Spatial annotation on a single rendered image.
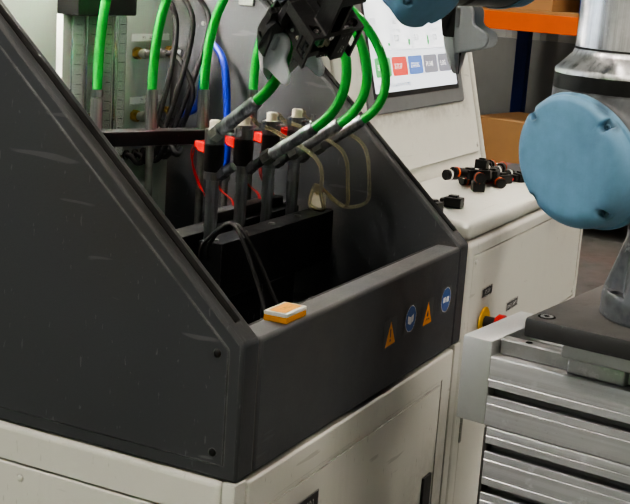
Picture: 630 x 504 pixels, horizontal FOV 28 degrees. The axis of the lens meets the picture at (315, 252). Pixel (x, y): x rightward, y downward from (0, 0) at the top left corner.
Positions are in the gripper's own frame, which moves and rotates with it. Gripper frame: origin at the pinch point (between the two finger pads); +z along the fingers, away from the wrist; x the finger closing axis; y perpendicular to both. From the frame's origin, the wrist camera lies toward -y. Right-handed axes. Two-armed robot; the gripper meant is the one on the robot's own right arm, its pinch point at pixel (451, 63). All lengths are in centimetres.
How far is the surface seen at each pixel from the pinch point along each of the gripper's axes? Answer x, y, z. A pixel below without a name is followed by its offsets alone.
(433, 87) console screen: 67, -29, 9
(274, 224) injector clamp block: 0.0, -25.2, 25.8
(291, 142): -4.8, -20.8, 12.7
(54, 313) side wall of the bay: -47, -28, 30
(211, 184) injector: -12.8, -28.6, 18.8
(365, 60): 3.4, -14.2, 1.0
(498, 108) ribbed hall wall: 672, -216, 72
